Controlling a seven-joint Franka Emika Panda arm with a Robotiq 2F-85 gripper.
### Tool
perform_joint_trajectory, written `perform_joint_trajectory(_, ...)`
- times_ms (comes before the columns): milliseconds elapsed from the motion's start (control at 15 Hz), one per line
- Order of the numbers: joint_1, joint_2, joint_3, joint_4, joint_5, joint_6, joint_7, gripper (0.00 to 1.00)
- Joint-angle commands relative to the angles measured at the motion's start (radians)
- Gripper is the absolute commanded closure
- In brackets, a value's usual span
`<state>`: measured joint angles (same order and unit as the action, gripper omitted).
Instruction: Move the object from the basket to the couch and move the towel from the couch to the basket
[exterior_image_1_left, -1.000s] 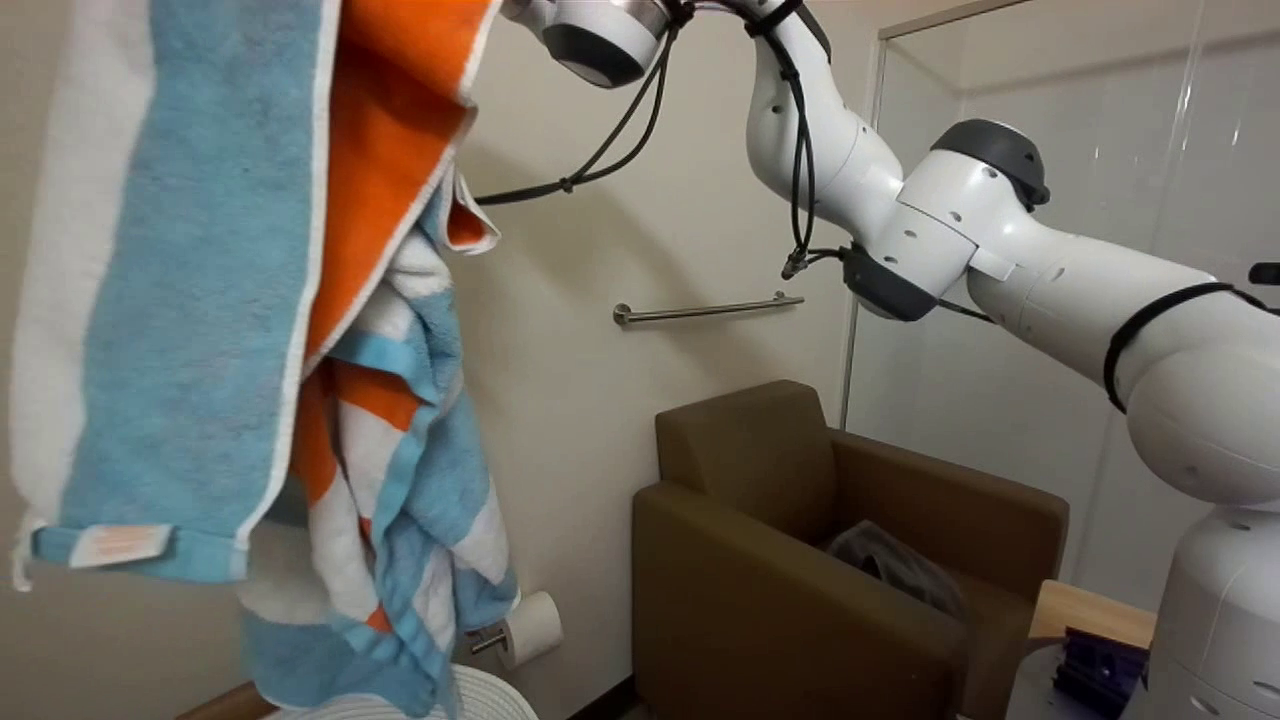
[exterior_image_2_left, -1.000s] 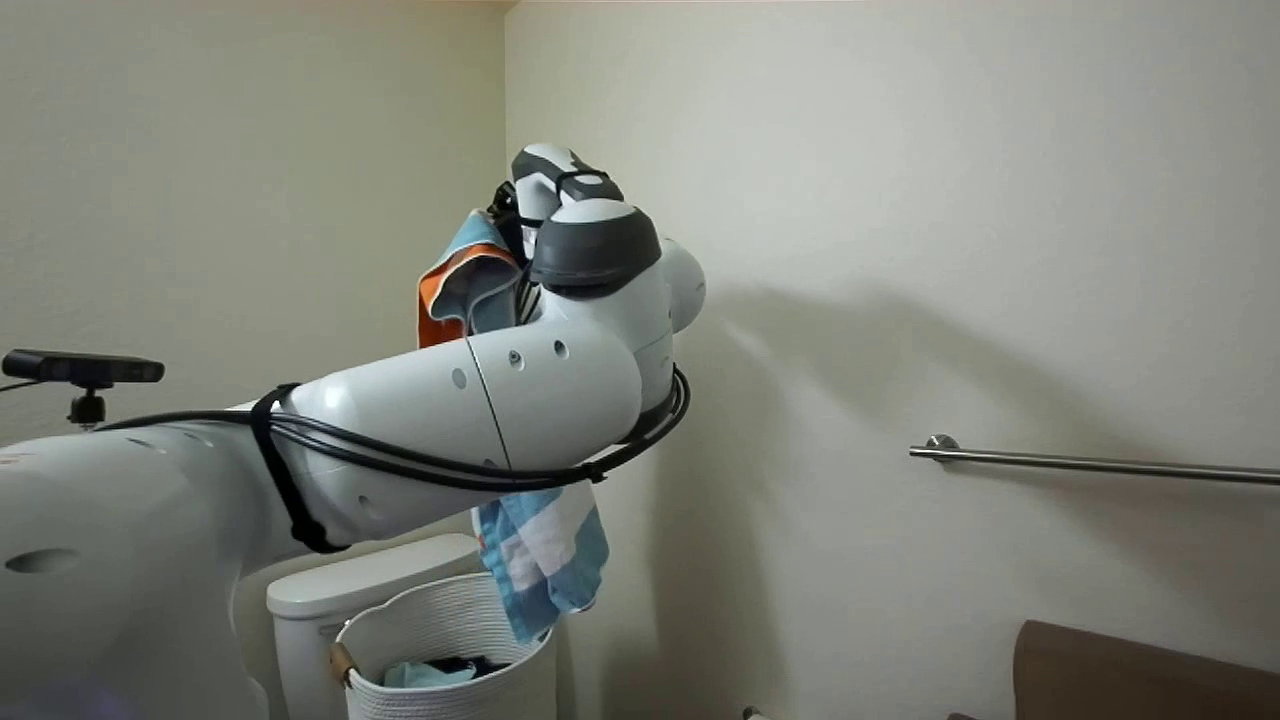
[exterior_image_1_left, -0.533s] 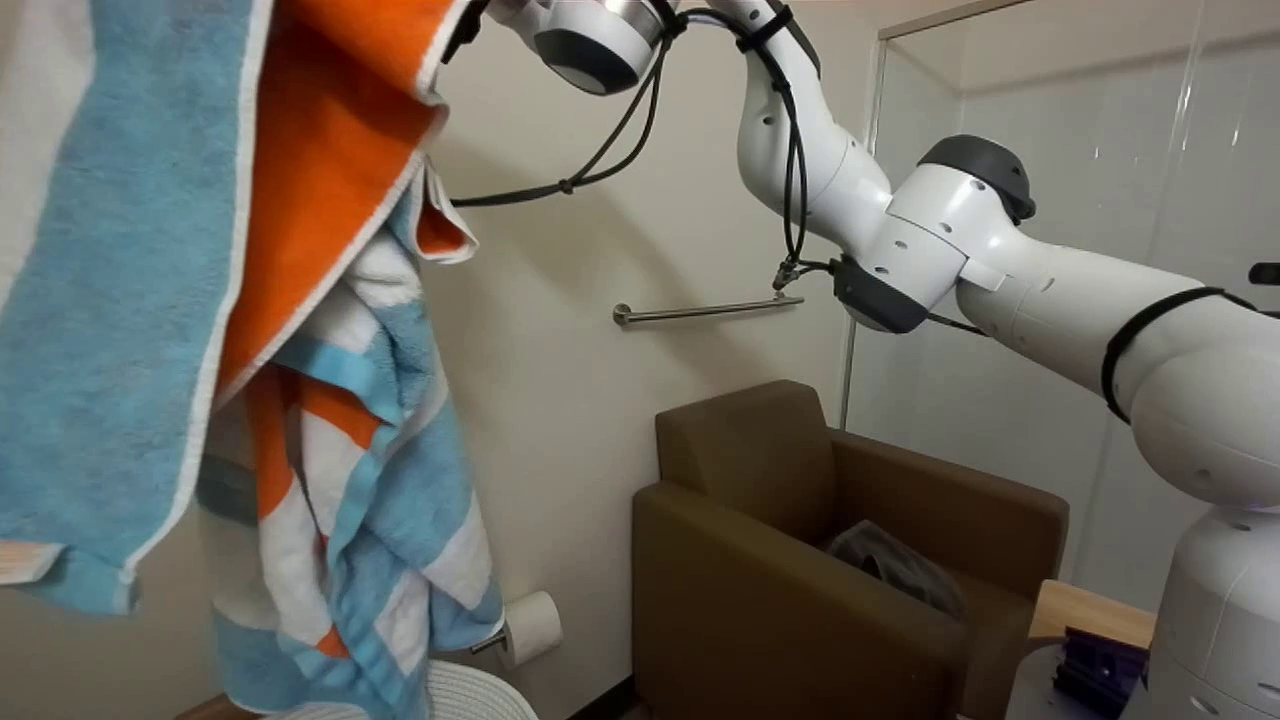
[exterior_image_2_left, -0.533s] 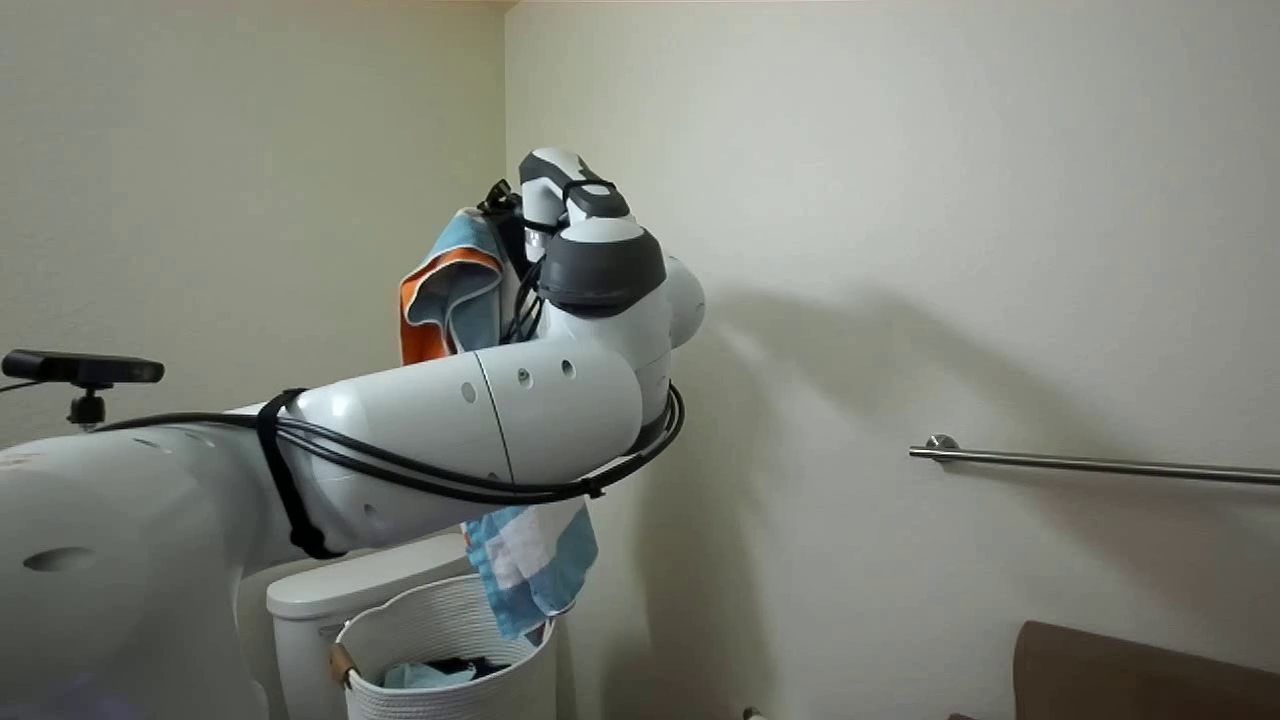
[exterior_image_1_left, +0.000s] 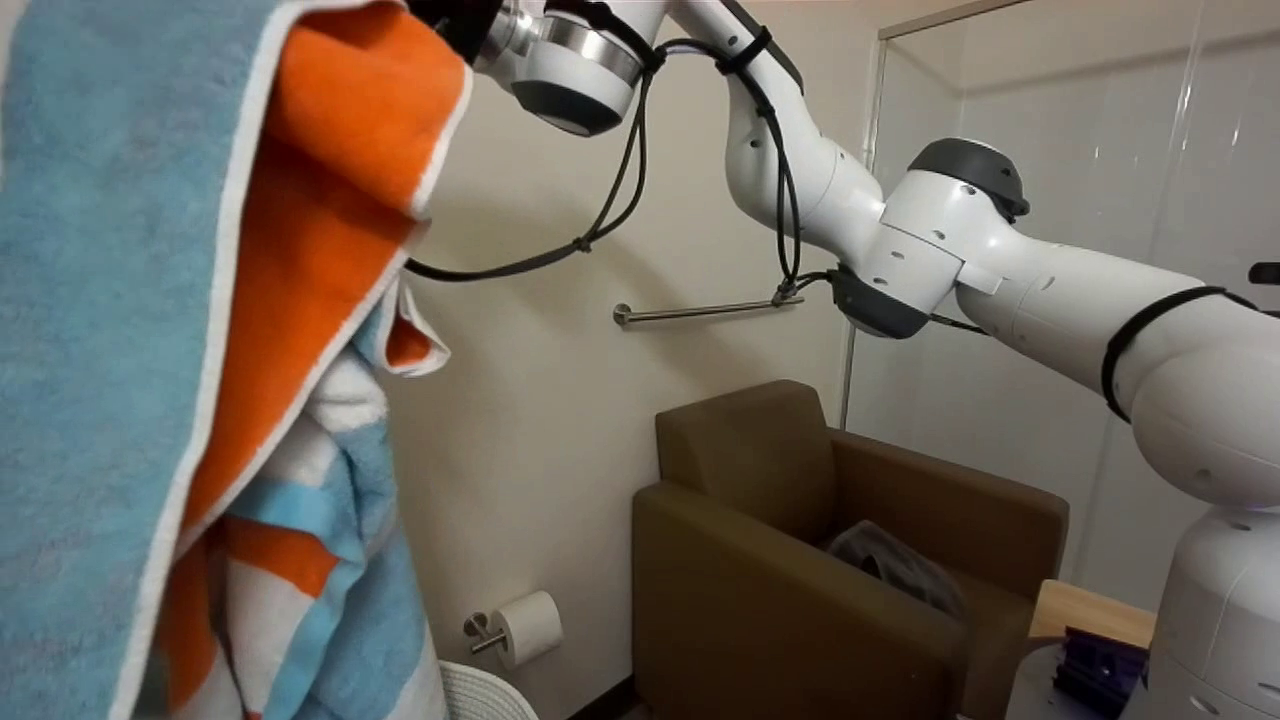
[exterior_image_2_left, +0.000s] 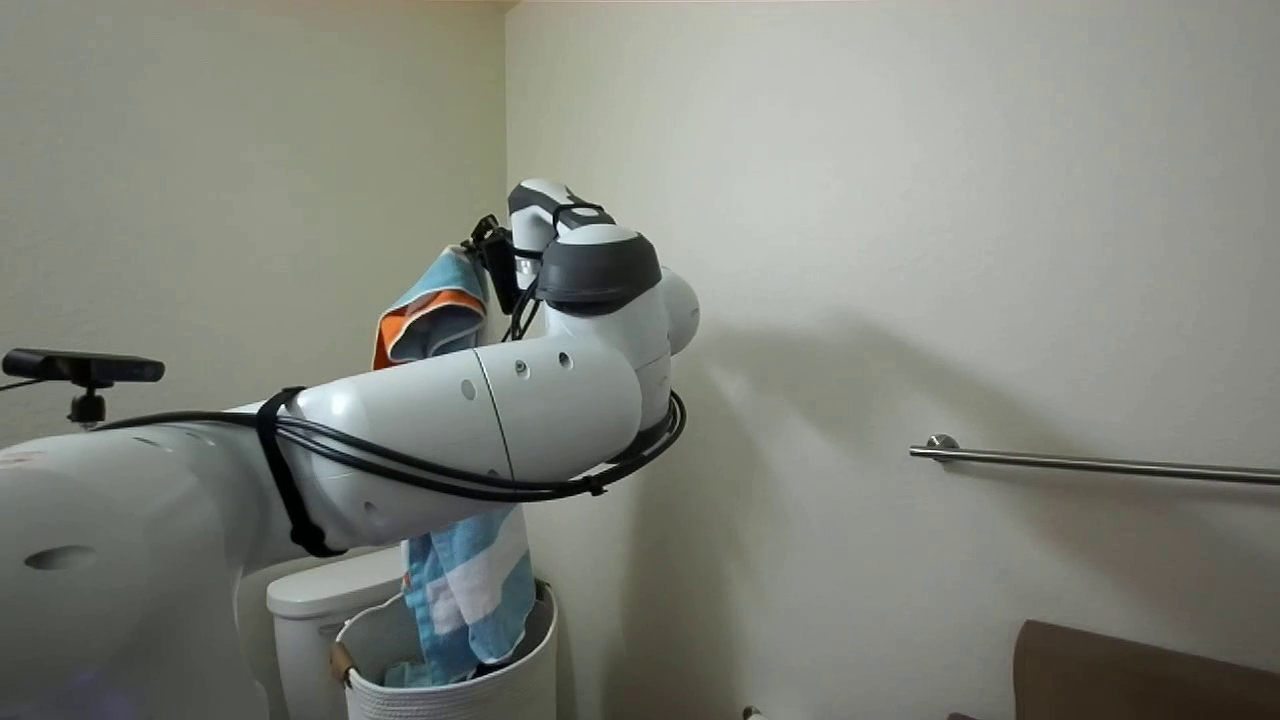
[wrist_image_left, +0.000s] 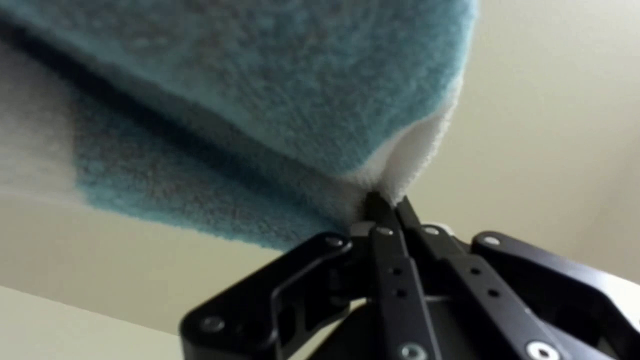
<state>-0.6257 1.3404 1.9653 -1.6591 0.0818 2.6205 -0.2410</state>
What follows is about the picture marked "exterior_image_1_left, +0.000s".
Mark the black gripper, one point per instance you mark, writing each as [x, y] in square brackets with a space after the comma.
[460, 22]

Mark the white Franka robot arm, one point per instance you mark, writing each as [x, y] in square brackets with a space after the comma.
[1064, 294]

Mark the chrome towel bar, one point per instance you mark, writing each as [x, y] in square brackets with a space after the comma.
[695, 314]

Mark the purple object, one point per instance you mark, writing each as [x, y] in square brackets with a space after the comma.
[1101, 673]

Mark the chrome toilet paper holder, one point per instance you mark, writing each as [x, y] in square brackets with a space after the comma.
[480, 629]

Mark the white toilet paper roll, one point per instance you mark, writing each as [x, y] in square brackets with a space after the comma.
[529, 627]

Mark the light wooden side table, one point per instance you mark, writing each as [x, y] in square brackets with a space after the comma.
[1086, 613]

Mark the glass shower enclosure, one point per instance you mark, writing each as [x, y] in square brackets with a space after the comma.
[1064, 122]

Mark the small black camera bar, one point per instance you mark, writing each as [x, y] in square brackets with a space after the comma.
[1265, 275]

